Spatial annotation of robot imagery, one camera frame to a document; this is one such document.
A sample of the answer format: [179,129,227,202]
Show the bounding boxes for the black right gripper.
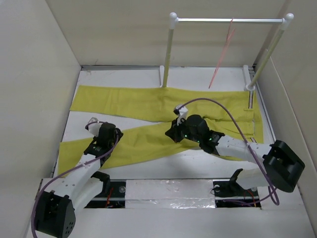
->
[166,116,202,143]

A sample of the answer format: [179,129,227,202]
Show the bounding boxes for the yellow trousers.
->
[70,85,264,169]

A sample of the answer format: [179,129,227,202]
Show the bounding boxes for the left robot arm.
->
[31,119,123,238]

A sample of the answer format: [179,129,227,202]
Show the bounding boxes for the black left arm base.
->
[85,180,126,209]

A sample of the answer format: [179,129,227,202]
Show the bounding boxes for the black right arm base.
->
[210,169,261,208]

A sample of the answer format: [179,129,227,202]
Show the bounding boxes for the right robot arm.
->
[165,115,305,195]

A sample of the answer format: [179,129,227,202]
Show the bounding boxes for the white clothes rack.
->
[161,12,294,91]

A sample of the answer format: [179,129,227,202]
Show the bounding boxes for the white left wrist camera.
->
[85,117,101,136]

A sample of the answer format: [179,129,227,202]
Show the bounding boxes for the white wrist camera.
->
[85,117,101,136]
[173,104,188,125]

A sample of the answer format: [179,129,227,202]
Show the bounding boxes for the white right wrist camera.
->
[173,104,188,125]

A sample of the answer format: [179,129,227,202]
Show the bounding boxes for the aluminium frame rail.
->
[80,65,255,71]

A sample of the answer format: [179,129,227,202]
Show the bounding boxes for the pink wire hanger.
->
[208,18,235,89]

